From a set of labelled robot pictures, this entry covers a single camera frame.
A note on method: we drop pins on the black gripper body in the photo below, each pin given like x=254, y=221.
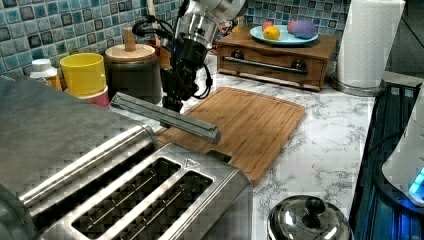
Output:
x=178, y=81

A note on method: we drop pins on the stainless steel toaster oven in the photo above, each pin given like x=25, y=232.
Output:
x=49, y=138

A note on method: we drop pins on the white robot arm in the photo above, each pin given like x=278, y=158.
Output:
x=197, y=26

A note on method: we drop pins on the dark canister with wooden lid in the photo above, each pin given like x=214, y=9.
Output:
x=133, y=69

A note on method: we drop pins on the bamboo cutting board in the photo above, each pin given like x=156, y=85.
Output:
x=254, y=128

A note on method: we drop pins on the light blue plate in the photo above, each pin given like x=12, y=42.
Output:
x=285, y=37

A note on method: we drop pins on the yellow mug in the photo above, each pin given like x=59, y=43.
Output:
x=84, y=73

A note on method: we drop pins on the red strawberry toy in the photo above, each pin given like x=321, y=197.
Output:
x=266, y=24

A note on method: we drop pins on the yellow lemon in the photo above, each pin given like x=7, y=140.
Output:
x=271, y=33

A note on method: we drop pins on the silver two-slot toaster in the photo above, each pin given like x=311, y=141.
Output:
x=173, y=194

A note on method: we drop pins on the wooden drawer box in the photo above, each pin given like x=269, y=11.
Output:
x=301, y=66

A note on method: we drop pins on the purple fruit toy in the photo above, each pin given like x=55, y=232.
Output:
x=304, y=29

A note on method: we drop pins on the white capped sauce bottle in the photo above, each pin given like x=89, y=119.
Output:
x=43, y=69

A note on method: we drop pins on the stainless steel pot lid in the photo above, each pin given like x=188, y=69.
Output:
x=303, y=217

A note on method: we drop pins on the paper towel roll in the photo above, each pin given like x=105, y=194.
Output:
x=366, y=43

